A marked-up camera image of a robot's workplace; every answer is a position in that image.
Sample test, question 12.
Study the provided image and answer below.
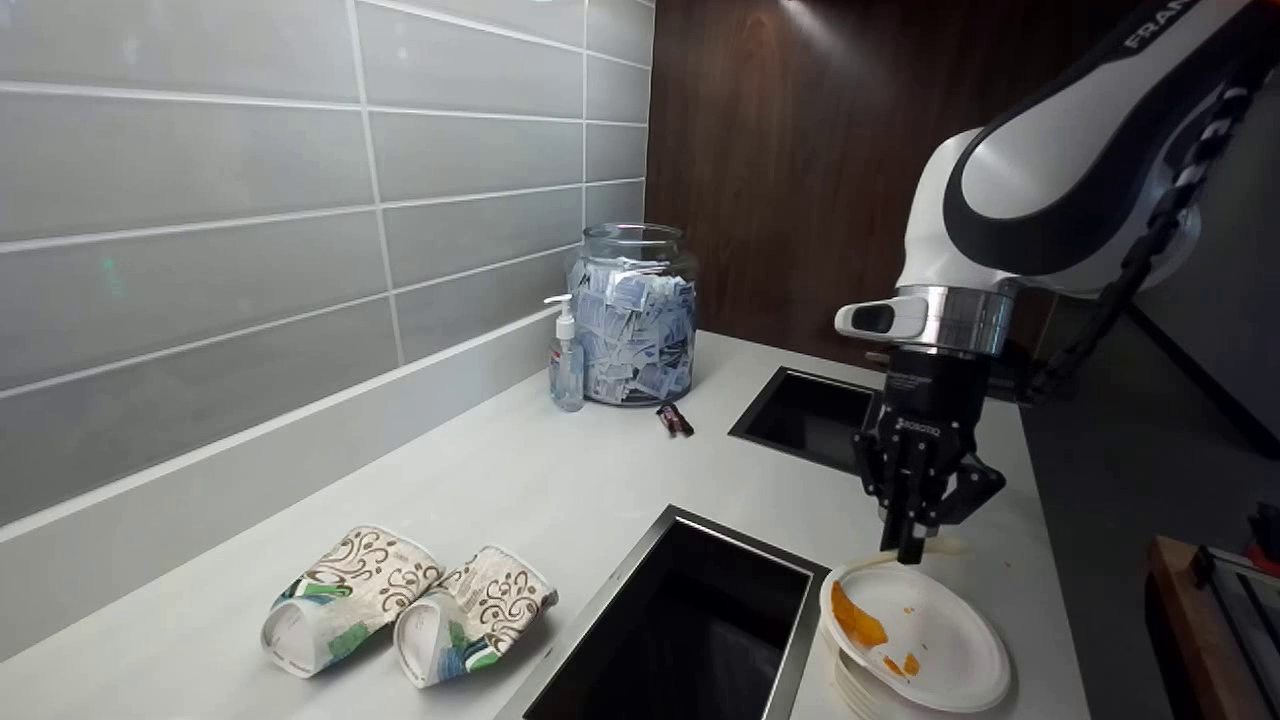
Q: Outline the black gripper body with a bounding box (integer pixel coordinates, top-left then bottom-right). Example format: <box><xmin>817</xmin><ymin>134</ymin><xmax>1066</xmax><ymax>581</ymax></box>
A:
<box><xmin>871</xmin><ymin>358</ymin><xmax>991</xmax><ymax>463</ymax></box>

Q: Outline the cream plastic spoon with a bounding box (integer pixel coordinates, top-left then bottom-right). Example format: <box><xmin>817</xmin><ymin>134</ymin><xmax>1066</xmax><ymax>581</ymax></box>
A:
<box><xmin>854</xmin><ymin>527</ymin><xmax>967</xmax><ymax>573</ymax></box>

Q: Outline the big orange food piece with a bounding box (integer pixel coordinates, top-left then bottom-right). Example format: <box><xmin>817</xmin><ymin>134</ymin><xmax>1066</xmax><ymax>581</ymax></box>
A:
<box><xmin>830</xmin><ymin>581</ymin><xmax>891</xmax><ymax>658</ymax></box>

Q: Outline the white paper plate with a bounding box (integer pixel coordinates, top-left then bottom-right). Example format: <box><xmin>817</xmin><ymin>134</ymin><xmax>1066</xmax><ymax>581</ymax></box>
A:
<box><xmin>817</xmin><ymin>551</ymin><xmax>1015</xmax><ymax>720</ymax></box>

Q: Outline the dark candy wrapper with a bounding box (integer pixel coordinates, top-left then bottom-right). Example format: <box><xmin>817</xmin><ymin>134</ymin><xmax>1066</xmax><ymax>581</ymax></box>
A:
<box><xmin>654</xmin><ymin>395</ymin><xmax>700</xmax><ymax>439</ymax></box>

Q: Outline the wooden cart top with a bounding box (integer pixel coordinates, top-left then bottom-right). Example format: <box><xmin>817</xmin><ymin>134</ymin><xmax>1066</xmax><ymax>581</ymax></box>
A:
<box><xmin>1146</xmin><ymin>532</ymin><xmax>1280</xmax><ymax>720</ymax></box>

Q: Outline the glass jar of packets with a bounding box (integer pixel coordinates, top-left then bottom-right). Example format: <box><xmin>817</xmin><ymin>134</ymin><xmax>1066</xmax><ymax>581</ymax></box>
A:
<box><xmin>570</xmin><ymin>221</ymin><xmax>700</xmax><ymax>409</ymax></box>

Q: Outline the small clear sanitiser bottle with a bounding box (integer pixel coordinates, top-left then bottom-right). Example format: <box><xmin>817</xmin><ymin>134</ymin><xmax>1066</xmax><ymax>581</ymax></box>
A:
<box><xmin>548</xmin><ymin>291</ymin><xmax>594</xmax><ymax>416</ymax></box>

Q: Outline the right snack bag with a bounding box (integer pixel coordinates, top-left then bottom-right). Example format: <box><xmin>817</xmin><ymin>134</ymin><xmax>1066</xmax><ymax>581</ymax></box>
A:
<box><xmin>393</xmin><ymin>540</ymin><xmax>562</xmax><ymax>694</ymax></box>

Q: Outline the crushed patterned paper cup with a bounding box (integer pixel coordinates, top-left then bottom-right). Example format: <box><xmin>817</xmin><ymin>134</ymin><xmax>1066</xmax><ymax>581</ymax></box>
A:
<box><xmin>257</xmin><ymin>524</ymin><xmax>454</xmax><ymax>680</ymax></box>

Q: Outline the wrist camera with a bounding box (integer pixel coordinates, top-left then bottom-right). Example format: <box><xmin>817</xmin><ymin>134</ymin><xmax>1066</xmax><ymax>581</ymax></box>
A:
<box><xmin>833</xmin><ymin>291</ymin><xmax>937</xmax><ymax>349</ymax></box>

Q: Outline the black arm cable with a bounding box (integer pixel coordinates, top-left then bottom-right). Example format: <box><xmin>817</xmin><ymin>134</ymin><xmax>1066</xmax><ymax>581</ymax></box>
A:
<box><xmin>1035</xmin><ymin>83</ymin><xmax>1259</xmax><ymax>395</ymax></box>

